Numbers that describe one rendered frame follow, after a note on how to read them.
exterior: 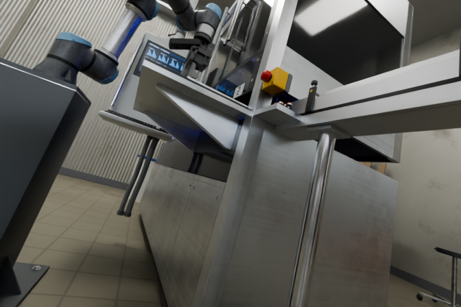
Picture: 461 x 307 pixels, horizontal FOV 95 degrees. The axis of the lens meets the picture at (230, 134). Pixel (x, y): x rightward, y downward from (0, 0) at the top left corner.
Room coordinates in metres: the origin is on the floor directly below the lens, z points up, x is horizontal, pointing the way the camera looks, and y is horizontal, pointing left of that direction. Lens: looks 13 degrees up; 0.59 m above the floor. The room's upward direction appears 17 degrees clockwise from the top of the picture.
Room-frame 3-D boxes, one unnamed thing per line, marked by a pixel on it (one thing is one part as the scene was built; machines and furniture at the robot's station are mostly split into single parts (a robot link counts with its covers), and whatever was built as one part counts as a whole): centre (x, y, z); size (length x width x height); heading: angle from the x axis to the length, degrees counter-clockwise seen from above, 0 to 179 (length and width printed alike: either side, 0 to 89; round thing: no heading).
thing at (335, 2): (0.95, -0.50, 1.50); 0.85 x 0.01 x 0.59; 114
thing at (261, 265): (1.88, -0.09, 0.44); 2.06 x 1.00 x 0.88; 24
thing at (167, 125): (1.23, 0.35, 0.79); 0.34 x 0.03 x 0.13; 114
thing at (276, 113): (0.70, -0.15, 0.87); 0.14 x 0.13 x 0.02; 114
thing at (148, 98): (1.00, 0.24, 0.87); 0.70 x 0.48 x 0.02; 24
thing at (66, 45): (0.86, 0.76, 0.96); 0.13 x 0.12 x 0.14; 156
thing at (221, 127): (0.77, 0.14, 0.79); 0.34 x 0.03 x 0.13; 114
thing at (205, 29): (0.75, 0.22, 1.14); 0.08 x 0.08 x 0.05
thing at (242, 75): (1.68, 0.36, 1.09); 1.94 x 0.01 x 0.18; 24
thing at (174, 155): (1.70, 0.37, 0.73); 1.98 x 0.01 x 0.25; 24
